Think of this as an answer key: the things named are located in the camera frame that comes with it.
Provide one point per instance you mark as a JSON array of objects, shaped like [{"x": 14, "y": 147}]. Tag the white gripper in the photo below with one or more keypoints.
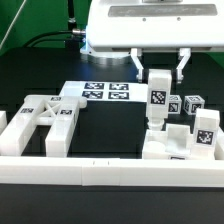
[{"x": 148, "y": 24}]

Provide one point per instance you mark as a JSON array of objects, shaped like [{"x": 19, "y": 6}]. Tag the white chair seat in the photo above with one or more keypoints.
[{"x": 172, "y": 143}]

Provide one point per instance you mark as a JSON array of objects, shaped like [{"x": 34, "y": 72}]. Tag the white tagged cube left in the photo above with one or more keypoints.
[{"x": 175, "y": 104}]

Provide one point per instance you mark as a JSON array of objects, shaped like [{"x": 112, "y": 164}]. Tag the white tagged cube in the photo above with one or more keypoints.
[
  {"x": 175, "y": 104},
  {"x": 192, "y": 102}
]

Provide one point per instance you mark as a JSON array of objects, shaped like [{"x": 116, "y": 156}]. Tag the white tagged cube right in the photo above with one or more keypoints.
[{"x": 192, "y": 102}]

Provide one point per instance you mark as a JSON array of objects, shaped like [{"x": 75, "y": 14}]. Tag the black vertical pole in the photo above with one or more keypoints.
[{"x": 71, "y": 13}]

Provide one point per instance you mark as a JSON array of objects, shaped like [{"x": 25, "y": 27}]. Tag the white U-shaped fence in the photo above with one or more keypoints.
[{"x": 109, "y": 171}]

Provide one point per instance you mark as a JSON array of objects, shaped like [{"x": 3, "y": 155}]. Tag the white marker base plate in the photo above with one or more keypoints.
[{"x": 106, "y": 91}]

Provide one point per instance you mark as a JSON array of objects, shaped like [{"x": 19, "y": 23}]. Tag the white chair back frame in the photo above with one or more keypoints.
[{"x": 60, "y": 113}]

